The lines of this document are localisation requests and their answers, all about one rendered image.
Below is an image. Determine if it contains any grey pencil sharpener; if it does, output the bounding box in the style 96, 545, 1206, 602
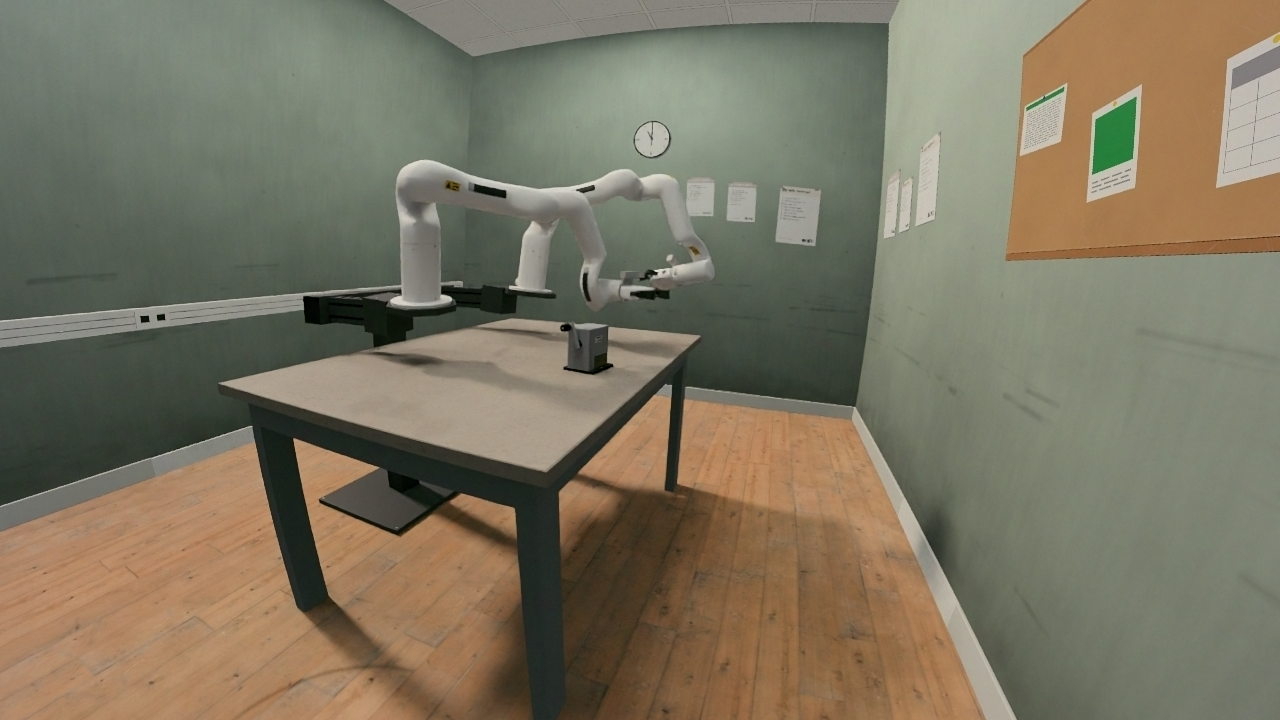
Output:
561, 322, 613, 375

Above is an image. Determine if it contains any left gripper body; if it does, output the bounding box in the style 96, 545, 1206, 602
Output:
650, 268, 677, 290

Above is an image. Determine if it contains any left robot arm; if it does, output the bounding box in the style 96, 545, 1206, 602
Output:
509, 169, 716, 293

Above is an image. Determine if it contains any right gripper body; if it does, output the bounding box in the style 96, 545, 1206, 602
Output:
621, 282, 655, 302

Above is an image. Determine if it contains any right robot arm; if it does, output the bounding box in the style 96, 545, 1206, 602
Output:
390, 160, 641, 311

